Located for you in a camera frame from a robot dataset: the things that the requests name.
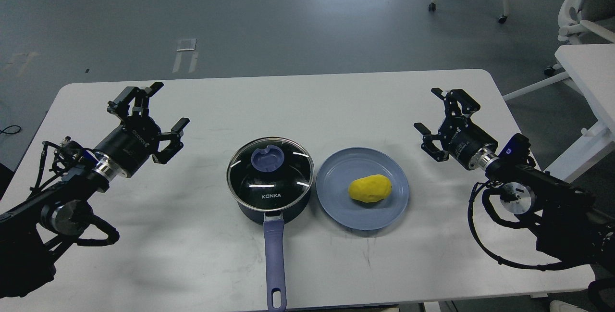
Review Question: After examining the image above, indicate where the blue plate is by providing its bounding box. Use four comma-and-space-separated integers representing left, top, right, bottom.
316, 147, 409, 231

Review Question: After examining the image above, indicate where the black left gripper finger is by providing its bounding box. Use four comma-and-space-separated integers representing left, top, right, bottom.
152, 117, 190, 164
106, 82, 163, 123

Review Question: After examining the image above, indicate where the white shoe tip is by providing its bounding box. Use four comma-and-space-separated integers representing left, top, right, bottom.
549, 300, 587, 312

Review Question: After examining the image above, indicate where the glass pot lid blue knob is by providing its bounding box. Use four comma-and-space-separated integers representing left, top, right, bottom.
227, 137, 315, 211

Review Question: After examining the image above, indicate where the yellow potato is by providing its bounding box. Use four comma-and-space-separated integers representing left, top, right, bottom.
347, 174, 393, 204

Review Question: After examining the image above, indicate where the dark blue saucepan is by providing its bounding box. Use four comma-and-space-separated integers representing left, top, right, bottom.
227, 137, 315, 312

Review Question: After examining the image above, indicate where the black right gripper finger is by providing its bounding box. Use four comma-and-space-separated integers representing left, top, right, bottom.
430, 87, 480, 125
414, 122, 452, 162

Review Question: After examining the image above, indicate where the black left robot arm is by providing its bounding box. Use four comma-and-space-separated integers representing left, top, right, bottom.
0, 82, 189, 298

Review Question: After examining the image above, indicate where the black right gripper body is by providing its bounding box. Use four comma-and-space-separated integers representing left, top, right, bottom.
440, 115, 498, 170

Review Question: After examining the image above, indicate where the white office chair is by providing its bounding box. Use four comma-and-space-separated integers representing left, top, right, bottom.
543, 0, 615, 76

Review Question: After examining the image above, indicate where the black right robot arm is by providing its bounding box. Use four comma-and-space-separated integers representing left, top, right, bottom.
414, 87, 614, 273

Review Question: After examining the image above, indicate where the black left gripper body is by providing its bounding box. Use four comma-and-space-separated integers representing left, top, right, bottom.
94, 117, 161, 178

